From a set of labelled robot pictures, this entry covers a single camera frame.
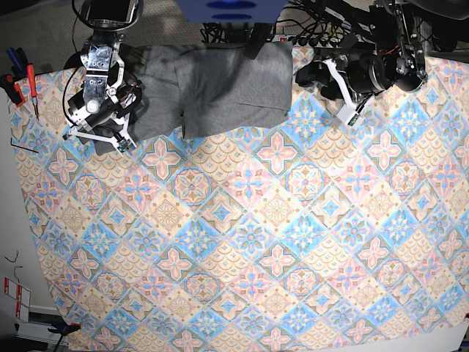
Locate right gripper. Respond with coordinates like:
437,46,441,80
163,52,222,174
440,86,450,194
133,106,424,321
62,107,136,149

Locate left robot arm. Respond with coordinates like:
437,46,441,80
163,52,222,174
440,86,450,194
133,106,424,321
295,1,428,127

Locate black bottom clamp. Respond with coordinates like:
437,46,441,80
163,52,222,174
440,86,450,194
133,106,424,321
17,322,81,345

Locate red white label tag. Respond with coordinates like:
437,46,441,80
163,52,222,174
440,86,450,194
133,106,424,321
4,277,32,323

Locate black red clamp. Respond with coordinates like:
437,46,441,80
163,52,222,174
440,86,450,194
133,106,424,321
0,74,25,107

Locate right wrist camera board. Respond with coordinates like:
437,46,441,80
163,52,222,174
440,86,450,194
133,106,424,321
117,139,133,153

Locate black centre bracket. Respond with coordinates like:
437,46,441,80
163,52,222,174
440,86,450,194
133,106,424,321
243,23,273,59

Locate grey T-shirt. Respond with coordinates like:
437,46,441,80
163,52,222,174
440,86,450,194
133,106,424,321
120,42,293,142

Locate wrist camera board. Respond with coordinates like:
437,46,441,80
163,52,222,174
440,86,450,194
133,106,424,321
117,139,133,153
347,113,364,128

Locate red handled screwdriver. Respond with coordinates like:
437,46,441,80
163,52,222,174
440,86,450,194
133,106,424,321
26,64,39,120

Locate patterned tablecloth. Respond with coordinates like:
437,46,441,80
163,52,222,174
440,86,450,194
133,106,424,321
8,59,468,351

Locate black allen key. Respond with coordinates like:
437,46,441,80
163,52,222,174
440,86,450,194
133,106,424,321
10,137,39,154

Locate white power strip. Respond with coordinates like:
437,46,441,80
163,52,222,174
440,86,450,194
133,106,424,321
273,34,289,42

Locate blue handled pliers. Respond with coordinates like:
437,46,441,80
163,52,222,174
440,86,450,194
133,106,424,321
7,48,27,78

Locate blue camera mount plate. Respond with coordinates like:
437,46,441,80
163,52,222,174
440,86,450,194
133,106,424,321
175,0,288,23

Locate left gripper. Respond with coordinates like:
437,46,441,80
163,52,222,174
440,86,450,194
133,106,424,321
295,55,381,121

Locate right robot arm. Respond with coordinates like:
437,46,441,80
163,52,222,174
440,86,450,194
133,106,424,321
63,1,144,153

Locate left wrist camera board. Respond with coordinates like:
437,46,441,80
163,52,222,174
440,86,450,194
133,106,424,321
347,113,364,128

